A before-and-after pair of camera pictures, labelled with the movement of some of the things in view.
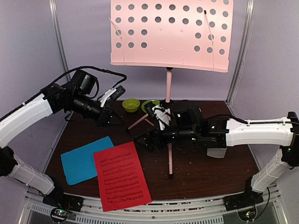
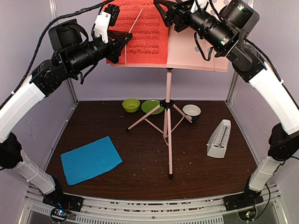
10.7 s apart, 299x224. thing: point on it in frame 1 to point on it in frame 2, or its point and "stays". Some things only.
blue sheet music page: (79, 164) stays
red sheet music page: (122, 181) to (150, 42)
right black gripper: (148, 136) to (180, 9)
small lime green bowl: (131, 105) stays
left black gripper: (103, 118) to (116, 48)
